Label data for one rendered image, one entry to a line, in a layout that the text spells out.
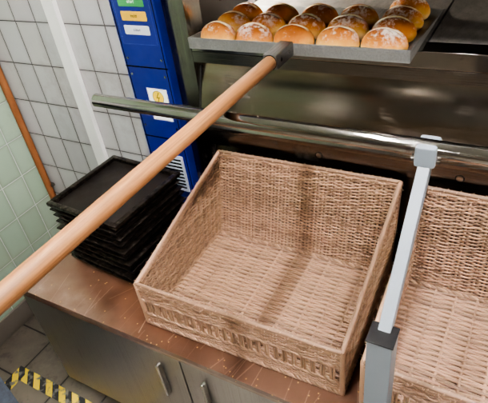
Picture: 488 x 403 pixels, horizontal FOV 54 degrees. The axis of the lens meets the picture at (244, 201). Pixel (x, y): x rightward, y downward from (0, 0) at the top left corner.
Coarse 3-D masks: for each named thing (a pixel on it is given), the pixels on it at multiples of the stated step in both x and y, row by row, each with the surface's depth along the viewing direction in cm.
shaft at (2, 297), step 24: (264, 72) 100; (240, 96) 93; (192, 120) 84; (216, 120) 88; (168, 144) 78; (144, 168) 73; (120, 192) 69; (96, 216) 66; (72, 240) 62; (24, 264) 58; (48, 264) 60; (0, 288) 55; (24, 288) 57; (0, 312) 55
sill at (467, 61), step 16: (432, 48) 105; (448, 48) 104; (464, 48) 103; (480, 48) 102; (368, 64) 112; (384, 64) 110; (400, 64) 108; (416, 64) 106; (432, 64) 105; (448, 64) 103; (464, 64) 102; (480, 64) 100
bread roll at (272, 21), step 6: (264, 12) 122; (270, 12) 121; (258, 18) 121; (264, 18) 120; (270, 18) 120; (276, 18) 120; (282, 18) 121; (264, 24) 120; (270, 24) 120; (276, 24) 119; (282, 24) 120; (270, 30) 120; (276, 30) 120
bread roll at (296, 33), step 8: (288, 24) 112; (296, 24) 111; (280, 32) 112; (288, 32) 110; (296, 32) 110; (304, 32) 110; (280, 40) 112; (288, 40) 111; (296, 40) 110; (304, 40) 110; (312, 40) 111
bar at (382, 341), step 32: (96, 96) 107; (256, 128) 90; (288, 128) 86; (320, 128) 84; (352, 128) 82; (416, 160) 77; (448, 160) 76; (480, 160) 73; (416, 192) 77; (416, 224) 76; (384, 320) 75; (384, 352) 74; (384, 384) 78
